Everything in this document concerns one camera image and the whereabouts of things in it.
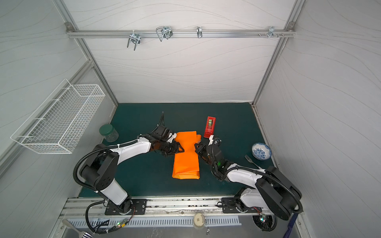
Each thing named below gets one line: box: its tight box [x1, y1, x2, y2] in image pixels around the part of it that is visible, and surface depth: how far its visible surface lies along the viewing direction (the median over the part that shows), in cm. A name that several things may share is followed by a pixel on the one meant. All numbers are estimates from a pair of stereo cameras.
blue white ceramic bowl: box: [251, 142, 272, 161], surface depth 93 cm
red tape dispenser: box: [203, 116, 217, 139], surface depth 103 cm
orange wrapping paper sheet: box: [171, 130, 202, 180], surface depth 84 cm
